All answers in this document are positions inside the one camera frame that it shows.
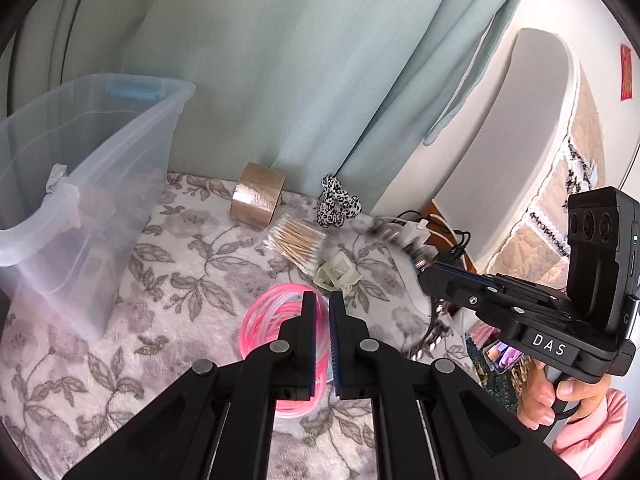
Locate pink plastic bangles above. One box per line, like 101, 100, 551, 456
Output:
238, 283, 332, 419

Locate pink sleeve forearm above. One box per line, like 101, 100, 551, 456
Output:
551, 388, 628, 480

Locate person right hand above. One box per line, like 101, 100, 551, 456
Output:
518, 360, 612, 430

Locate smartphone with lit screen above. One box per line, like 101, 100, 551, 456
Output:
483, 340, 524, 375

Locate white power strip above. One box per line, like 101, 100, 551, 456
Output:
374, 217, 439, 278

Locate floral grey white blanket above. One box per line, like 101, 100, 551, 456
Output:
0, 171, 482, 480

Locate white upholstered headboard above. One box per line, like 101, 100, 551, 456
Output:
435, 28, 605, 288

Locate cream hair claw clip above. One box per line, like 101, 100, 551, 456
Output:
314, 252, 361, 295

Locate black white leopard scrunchie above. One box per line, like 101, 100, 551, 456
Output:
317, 174, 362, 228

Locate cotton swabs pack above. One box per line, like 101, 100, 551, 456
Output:
264, 214, 326, 276

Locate brown packing tape roll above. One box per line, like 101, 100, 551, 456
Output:
230, 162, 286, 229

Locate green curtain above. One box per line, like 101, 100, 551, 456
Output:
1, 0, 521, 209

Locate clear plastic storage bin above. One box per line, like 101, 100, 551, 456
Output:
1, 74, 195, 340

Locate crumpled paper in bin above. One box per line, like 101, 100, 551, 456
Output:
46, 164, 67, 194

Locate black cable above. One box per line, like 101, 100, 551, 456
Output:
389, 209, 474, 266

